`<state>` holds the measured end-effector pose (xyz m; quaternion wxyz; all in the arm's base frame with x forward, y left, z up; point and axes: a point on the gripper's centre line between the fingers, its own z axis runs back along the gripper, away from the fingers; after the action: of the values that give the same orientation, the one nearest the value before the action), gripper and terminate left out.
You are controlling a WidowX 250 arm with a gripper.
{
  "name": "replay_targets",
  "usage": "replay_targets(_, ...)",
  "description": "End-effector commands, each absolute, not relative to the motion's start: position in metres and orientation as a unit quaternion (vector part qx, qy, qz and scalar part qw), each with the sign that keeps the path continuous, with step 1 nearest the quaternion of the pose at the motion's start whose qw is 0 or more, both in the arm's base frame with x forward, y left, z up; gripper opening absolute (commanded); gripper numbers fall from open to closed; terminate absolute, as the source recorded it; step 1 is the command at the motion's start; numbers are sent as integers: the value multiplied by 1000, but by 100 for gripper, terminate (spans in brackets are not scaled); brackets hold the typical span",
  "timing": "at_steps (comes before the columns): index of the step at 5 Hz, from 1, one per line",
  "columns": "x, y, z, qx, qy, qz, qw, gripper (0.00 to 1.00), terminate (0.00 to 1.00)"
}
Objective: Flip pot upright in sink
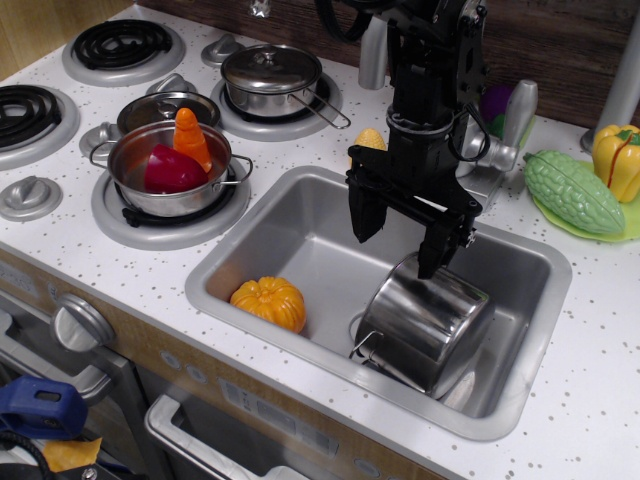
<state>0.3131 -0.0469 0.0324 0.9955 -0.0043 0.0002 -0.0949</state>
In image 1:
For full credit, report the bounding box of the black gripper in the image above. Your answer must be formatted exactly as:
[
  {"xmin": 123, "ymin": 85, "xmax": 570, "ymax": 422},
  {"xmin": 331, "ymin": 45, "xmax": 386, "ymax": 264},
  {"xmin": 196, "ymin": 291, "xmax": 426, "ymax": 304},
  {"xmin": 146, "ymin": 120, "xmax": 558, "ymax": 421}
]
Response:
[{"xmin": 347, "ymin": 118, "xmax": 482, "ymax": 279}]

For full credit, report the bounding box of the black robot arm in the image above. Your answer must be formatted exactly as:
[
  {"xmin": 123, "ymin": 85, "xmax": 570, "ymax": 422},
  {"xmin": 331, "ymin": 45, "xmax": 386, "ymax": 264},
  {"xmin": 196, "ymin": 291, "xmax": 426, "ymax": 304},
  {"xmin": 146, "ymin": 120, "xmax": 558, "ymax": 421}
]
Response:
[{"xmin": 316, "ymin": 1, "xmax": 491, "ymax": 279}]

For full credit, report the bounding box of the loose steel pot lid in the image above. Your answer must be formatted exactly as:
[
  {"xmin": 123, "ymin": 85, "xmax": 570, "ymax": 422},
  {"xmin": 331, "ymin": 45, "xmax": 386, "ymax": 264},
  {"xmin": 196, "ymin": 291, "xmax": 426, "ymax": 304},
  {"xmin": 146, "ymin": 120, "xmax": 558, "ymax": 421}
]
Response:
[{"xmin": 117, "ymin": 91, "xmax": 221, "ymax": 134}]

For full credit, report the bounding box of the silver toy faucet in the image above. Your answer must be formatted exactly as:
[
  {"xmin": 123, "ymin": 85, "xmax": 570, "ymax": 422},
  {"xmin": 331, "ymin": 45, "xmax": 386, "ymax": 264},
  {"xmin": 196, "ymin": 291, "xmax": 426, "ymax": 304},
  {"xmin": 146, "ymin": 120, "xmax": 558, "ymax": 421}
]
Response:
[{"xmin": 358, "ymin": 18, "xmax": 538, "ymax": 210}]

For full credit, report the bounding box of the yellow toy corn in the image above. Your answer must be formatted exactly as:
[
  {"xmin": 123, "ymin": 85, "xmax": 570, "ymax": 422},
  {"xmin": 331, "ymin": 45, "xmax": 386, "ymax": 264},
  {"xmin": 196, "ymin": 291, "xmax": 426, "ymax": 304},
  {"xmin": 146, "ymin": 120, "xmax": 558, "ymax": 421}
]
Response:
[{"xmin": 353, "ymin": 128, "xmax": 387, "ymax": 151}]

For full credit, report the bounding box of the purple toy eggplant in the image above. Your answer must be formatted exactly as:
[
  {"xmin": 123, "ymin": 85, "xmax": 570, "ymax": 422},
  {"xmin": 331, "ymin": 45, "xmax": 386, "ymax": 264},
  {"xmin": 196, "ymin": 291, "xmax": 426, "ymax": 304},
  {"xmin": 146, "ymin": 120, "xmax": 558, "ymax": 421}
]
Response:
[{"xmin": 479, "ymin": 85, "xmax": 514, "ymax": 139}]

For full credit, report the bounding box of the orange toy pumpkin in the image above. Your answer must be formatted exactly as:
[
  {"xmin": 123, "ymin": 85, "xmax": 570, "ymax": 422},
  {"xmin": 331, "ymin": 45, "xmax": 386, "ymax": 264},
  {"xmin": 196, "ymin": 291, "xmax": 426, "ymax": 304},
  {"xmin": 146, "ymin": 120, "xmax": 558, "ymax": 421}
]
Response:
[{"xmin": 229, "ymin": 276, "xmax": 306, "ymax": 334}]

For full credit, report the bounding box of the green toy bitter gourd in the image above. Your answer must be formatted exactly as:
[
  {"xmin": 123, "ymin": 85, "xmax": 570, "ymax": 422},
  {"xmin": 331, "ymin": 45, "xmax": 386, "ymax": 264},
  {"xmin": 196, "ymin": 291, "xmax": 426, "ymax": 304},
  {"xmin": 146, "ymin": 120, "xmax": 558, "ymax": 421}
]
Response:
[{"xmin": 524, "ymin": 150, "xmax": 626, "ymax": 234}]

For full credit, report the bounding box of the steel saucepan with lid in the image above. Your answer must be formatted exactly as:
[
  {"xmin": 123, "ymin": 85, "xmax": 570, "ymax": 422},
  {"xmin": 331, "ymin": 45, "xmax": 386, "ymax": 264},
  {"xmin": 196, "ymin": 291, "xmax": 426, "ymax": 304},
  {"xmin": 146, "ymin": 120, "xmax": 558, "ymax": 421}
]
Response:
[{"xmin": 221, "ymin": 44, "xmax": 351, "ymax": 129}]

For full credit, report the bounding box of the yellow toy bell pepper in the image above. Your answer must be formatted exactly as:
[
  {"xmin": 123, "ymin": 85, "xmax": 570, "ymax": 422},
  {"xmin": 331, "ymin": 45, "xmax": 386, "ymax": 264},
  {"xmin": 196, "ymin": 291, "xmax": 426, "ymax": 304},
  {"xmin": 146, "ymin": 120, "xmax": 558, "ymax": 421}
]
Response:
[{"xmin": 592, "ymin": 125, "xmax": 639, "ymax": 203}]

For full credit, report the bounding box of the light green plate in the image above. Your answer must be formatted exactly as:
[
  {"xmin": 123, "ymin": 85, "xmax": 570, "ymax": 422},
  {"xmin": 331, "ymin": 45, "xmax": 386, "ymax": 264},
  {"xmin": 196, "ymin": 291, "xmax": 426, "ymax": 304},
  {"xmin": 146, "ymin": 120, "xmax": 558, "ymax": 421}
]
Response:
[{"xmin": 524, "ymin": 155, "xmax": 639, "ymax": 242}]

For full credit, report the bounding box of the orange toy carrot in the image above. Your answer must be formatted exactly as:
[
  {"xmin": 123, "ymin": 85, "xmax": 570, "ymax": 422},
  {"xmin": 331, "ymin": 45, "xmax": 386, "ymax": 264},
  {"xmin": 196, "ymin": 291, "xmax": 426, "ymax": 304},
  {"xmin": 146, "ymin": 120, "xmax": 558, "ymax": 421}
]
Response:
[{"xmin": 173, "ymin": 108, "xmax": 212, "ymax": 173}]

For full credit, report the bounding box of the red toy pepper half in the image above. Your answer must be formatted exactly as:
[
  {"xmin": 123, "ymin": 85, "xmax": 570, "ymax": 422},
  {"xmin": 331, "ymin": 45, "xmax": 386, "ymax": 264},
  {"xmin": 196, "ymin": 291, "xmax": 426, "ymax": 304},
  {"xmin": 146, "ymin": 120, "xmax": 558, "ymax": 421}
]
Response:
[{"xmin": 144, "ymin": 144, "xmax": 209, "ymax": 194}]

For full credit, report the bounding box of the silver stove knob back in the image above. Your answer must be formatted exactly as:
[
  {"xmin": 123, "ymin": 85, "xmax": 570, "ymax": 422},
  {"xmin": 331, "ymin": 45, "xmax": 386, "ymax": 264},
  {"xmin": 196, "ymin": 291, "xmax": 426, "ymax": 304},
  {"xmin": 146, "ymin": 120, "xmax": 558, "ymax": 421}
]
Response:
[{"xmin": 200, "ymin": 33, "xmax": 245, "ymax": 68}]

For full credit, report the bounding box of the silver stove knob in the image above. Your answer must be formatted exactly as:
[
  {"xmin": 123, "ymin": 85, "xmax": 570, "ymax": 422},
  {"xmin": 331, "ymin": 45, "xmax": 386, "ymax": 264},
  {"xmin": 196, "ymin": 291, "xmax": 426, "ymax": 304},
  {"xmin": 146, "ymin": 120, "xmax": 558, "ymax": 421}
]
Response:
[
  {"xmin": 200, "ymin": 33, "xmax": 245, "ymax": 68},
  {"xmin": 146, "ymin": 73, "xmax": 198, "ymax": 95},
  {"xmin": 1, "ymin": 176, "xmax": 63, "ymax": 222},
  {"xmin": 79, "ymin": 122, "xmax": 122, "ymax": 161}
]

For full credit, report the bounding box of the silver stove knob centre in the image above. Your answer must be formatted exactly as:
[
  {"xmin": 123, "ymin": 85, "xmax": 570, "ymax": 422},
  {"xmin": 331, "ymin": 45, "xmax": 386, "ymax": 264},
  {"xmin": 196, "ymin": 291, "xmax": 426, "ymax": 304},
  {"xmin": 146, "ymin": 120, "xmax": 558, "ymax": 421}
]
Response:
[{"xmin": 146, "ymin": 73, "xmax": 198, "ymax": 95}]

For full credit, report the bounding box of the silver stove knob middle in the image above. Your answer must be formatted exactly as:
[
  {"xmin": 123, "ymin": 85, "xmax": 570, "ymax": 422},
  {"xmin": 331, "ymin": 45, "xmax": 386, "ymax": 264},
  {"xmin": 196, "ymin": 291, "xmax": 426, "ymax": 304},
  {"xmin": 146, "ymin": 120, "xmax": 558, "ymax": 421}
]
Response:
[{"xmin": 79, "ymin": 122, "xmax": 122, "ymax": 161}]

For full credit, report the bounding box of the back left black burner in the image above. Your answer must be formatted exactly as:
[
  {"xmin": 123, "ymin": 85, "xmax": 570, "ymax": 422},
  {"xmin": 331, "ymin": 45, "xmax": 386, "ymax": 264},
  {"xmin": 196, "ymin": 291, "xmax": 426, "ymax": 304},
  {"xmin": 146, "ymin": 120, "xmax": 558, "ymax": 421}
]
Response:
[{"xmin": 72, "ymin": 20, "xmax": 173, "ymax": 70}]

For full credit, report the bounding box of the silver oven knob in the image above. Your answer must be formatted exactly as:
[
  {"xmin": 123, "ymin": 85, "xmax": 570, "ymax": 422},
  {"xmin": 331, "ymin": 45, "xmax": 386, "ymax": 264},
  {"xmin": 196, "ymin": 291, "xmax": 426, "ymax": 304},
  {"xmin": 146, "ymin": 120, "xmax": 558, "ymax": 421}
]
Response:
[{"xmin": 50, "ymin": 293, "xmax": 116, "ymax": 353}]

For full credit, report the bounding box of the silver stove knob front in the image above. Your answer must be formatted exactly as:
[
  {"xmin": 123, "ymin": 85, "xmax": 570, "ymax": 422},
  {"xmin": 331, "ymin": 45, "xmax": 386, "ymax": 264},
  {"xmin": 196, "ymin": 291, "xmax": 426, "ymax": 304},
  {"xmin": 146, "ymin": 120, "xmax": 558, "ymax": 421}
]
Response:
[{"xmin": 1, "ymin": 176, "xmax": 63, "ymax": 222}]

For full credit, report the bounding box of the left black burner coil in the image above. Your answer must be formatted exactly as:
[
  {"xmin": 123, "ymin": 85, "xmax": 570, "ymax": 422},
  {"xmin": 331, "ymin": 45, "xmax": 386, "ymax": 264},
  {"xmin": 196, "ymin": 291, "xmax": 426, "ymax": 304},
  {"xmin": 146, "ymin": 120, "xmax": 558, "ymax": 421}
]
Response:
[{"xmin": 1, "ymin": 85, "xmax": 62, "ymax": 148}]

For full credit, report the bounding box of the steel pot with handles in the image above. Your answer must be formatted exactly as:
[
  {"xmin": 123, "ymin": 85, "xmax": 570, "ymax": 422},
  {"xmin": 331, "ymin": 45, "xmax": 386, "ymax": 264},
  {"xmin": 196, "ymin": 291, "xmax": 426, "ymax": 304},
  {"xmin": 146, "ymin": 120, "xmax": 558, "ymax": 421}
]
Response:
[{"xmin": 101, "ymin": 121, "xmax": 253, "ymax": 218}]

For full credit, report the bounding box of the silver oven door handle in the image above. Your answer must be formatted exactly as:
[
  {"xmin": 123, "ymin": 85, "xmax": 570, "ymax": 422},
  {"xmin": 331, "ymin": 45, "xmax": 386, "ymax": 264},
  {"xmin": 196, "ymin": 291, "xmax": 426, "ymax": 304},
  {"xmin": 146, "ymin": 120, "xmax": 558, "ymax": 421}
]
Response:
[{"xmin": 0, "ymin": 299, "xmax": 117, "ymax": 407}]

